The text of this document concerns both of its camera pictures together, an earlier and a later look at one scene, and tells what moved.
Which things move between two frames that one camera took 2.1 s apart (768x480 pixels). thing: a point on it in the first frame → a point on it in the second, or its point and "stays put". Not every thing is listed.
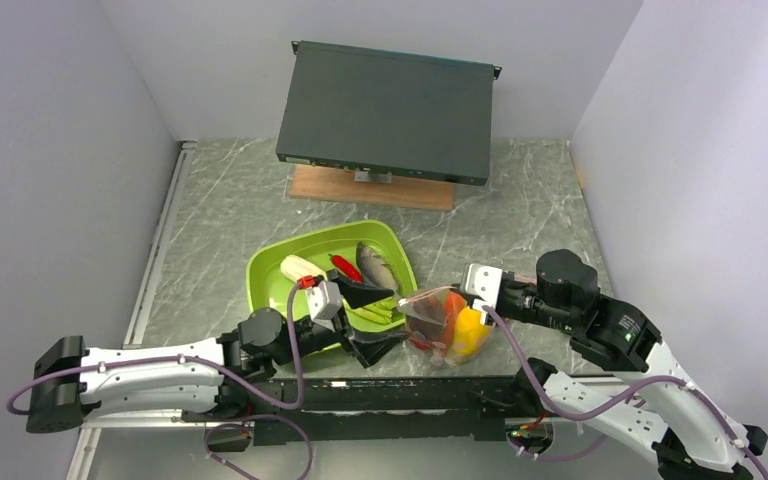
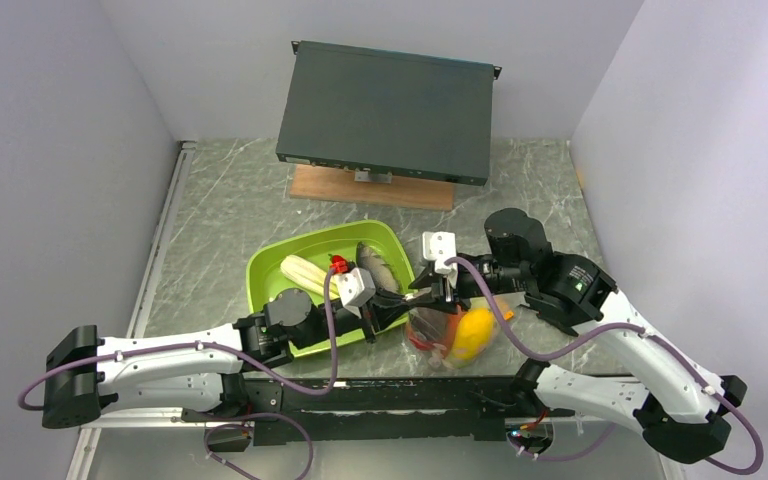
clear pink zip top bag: x=440 y=324 stays put
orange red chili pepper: x=454 y=302 stays put
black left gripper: x=368 y=346 → x=383 y=309
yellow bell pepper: x=470 y=334 stays put
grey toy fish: x=375 y=269 stays put
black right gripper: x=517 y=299 → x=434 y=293
